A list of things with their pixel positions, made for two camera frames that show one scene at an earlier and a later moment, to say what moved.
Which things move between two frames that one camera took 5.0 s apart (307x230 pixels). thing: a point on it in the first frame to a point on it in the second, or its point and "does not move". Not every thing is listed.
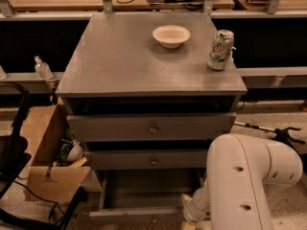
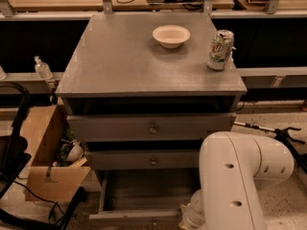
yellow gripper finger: (186, 197) to (184, 209)
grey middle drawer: (196, 159) does not move
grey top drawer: (150, 126) does not move
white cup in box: (75, 152) does not move
